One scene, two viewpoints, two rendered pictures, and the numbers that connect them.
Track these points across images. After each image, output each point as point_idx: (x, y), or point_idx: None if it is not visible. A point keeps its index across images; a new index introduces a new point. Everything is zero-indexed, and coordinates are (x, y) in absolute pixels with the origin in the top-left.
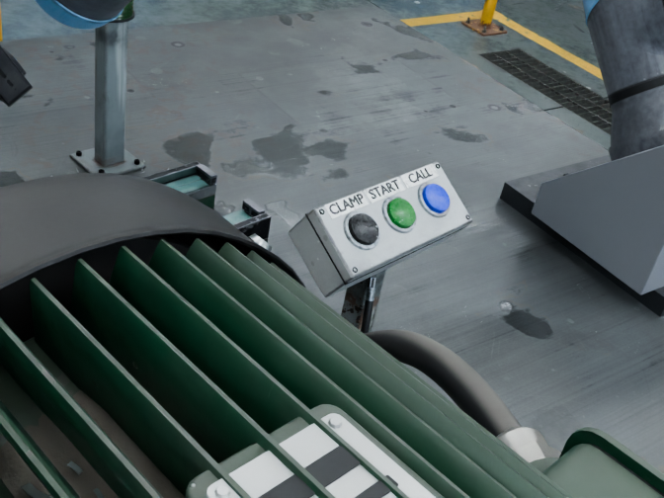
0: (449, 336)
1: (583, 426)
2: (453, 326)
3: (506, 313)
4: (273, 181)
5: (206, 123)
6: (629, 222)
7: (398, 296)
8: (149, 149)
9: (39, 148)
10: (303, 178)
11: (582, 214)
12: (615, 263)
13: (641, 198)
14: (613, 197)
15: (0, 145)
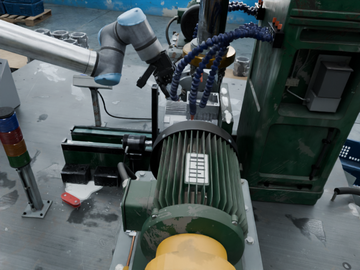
0: (60, 123)
1: (71, 104)
2: (55, 124)
3: (42, 120)
4: (11, 174)
5: None
6: (9, 95)
7: (52, 133)
8: (16, 208)
9: (45, 229)
10: (2, 170)
11: (1, 106)
12: (13, 105)
13: (7, 87)
14: (2, 95)
15: (53, 238)
